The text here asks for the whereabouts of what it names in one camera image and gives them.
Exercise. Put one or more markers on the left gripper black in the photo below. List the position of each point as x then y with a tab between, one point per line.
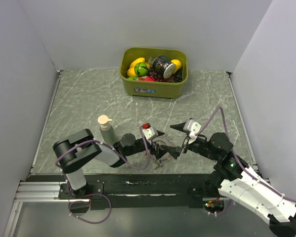
158	152

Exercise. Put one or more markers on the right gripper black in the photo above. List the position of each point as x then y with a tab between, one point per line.
175	151

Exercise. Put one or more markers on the large keyring with small rings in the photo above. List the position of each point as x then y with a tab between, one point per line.
161	140

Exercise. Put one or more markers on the olive green plastic bin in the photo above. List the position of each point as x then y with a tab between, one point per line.
146	88

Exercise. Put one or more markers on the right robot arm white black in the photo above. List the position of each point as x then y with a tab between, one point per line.
235	179

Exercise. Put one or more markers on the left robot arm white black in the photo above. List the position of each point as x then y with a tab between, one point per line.
78	149

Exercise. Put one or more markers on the grey bottle with beige cap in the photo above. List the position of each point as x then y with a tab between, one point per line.
106	130

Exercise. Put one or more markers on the dark grapes bunch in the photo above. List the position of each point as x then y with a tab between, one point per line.
174	78

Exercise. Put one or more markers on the red toy fruit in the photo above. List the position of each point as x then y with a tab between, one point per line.
147	78

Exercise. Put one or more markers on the yellow toy lemon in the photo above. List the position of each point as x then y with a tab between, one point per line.
177	64

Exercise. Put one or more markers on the black paper cup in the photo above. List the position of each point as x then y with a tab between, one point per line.
163	66

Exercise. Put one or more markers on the green watermelon toy ball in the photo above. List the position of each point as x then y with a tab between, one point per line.
141	69

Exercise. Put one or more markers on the yellow toy mango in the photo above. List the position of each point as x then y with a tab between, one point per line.
135	62

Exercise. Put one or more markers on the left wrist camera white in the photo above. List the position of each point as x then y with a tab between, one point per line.
149	132

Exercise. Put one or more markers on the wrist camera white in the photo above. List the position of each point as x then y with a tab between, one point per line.
149	132
191	128

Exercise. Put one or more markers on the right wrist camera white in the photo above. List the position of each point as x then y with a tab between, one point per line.
191	128

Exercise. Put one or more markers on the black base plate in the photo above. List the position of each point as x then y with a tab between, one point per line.
142	190

